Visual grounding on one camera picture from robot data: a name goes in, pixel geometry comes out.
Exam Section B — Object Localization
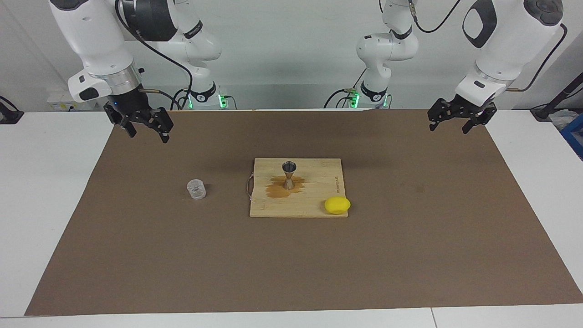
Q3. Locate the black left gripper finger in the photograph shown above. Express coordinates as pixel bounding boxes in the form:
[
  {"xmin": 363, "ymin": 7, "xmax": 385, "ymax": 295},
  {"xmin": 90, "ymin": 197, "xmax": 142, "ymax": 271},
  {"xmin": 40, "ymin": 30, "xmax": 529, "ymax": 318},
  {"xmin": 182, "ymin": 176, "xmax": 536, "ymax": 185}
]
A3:
[
  {"xmin": 462, "ymin": 104, "xmax": 497, "ymax": 135},
  {"xmin": 427, "ymin": 97, "xmax": 455, "ymax": 132}
]

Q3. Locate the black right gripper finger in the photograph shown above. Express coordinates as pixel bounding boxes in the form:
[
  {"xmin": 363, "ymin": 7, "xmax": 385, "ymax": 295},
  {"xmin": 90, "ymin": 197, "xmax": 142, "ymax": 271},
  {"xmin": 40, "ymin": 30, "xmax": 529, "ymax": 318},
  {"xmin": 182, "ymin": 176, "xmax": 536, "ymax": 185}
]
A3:
[
  {"xmin": 107, "ymin": 114, "xmax": 137, "ymax": 138},
  {"xmin": 146, "ymin": 108, "xmax": 174, "ymax": 144}
]

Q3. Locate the steel double jigger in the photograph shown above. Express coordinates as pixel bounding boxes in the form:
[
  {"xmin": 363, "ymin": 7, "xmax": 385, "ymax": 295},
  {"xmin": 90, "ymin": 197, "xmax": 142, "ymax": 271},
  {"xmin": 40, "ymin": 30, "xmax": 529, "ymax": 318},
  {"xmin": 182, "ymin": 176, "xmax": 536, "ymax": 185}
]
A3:
[{"xmin": 281, "ymin": 161, "xmax": 298, "ymax": 190}]

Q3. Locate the white power box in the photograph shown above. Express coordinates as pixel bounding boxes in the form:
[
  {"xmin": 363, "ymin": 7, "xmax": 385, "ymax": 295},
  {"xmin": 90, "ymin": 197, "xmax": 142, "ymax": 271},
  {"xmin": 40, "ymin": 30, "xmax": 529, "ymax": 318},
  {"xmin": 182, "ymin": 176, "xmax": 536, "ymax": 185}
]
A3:
[{"xmin": 47, "ymin": 88, "xmax": 98, "ymax": 111}]

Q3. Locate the black stand pole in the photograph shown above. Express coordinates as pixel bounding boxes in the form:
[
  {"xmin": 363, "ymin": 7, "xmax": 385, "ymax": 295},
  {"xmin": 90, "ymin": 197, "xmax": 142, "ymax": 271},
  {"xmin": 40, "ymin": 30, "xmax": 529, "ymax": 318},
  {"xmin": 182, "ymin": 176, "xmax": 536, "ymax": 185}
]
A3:
[{"xmin": 531, "ymin": 73, "xmax": 583, "ymax": 121}]

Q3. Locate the clear plastic bag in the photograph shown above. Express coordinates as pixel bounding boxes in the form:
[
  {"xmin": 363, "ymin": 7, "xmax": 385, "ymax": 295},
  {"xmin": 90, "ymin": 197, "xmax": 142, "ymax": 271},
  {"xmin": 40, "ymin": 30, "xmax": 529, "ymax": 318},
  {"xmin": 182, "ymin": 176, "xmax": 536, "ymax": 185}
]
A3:
[{"xmin": 549, "ymin": 109, "xmax": 579, "ymax": 130}]

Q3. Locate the blue box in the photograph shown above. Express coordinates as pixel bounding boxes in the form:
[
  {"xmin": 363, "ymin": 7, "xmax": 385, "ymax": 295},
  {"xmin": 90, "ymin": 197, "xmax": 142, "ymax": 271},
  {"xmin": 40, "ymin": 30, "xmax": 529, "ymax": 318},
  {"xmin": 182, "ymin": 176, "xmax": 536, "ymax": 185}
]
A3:
[{"xmin": 561, "ymin": 114, "xmax": 583, "ymax": 160}]

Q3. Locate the brown table mat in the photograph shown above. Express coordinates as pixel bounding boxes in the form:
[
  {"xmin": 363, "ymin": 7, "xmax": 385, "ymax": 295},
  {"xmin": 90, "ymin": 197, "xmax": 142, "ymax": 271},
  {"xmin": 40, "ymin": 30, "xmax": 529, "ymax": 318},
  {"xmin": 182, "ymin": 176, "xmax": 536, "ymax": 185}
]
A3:
[{"xmin": 24, "ymin": 109, "xmax": 583, "ymax": 317}]

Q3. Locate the yellow lemon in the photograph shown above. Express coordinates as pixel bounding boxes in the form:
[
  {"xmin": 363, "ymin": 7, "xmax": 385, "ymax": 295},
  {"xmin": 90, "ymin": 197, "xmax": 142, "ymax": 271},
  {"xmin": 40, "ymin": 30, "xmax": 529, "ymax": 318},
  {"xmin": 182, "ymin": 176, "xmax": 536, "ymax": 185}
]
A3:
[{"xmin": 324, "ymin": 197, "xmax": 352, "ymax": 215}]

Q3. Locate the wooden cutting board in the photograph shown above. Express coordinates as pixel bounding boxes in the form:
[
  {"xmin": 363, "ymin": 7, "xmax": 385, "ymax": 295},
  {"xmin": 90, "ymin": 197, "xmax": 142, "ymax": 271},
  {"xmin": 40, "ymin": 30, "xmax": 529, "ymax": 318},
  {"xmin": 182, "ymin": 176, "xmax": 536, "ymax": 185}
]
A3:
[{"xmin": 246, "ymin": 158, "xmax": 349, "ymax": 218}]

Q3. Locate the black base cable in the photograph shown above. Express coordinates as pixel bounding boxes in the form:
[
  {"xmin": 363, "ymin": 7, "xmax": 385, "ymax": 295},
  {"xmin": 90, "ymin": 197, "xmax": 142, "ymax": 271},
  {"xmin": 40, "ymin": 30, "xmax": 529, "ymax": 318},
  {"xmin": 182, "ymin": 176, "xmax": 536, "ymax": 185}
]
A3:
[
  {"xmin": 324, "ymin": 68, "xmax": 367, "ymax": 109},
  {"xmin": 171, "ymin": 89, "xmax": 189, "ymax": 111}
]

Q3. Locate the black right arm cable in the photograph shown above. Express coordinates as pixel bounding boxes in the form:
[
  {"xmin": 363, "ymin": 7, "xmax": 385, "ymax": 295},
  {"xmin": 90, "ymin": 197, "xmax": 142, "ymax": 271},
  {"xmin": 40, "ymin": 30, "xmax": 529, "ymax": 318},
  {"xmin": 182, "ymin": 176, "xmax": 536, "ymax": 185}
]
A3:
[{"xmin": 115, "ymin": 0, "xmax": 194, "ymax": 110}]

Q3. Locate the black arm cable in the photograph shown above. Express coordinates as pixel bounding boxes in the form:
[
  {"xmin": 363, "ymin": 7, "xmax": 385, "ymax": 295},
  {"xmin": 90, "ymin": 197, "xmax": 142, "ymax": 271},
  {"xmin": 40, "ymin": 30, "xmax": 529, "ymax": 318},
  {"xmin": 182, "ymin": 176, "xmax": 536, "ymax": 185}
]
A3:
[
  {"xmin": 115, "ymin": 0, "xmax": 194, "ymax": 110},
  {"xmin": 410, "ymin": 0, "xmax": 569, "ymax": 94}
]

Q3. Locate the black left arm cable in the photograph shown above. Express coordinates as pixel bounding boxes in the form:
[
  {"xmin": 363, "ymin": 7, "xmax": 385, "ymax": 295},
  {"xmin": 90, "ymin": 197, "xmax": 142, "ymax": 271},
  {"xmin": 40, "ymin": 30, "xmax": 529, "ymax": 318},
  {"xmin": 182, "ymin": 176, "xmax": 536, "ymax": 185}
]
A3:
[{"xmin": 410, "ymin": 0, "xmax": 569, "ymax": 94}]

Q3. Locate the black clamp mount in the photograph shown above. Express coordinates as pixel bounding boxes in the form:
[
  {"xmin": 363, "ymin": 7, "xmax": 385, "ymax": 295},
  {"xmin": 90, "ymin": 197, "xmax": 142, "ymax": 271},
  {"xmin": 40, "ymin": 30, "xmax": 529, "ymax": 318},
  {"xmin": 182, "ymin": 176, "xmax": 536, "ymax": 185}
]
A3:
[{"xmin": 0, "ymin": 96, "xmax": 24, "ymax": 124}]

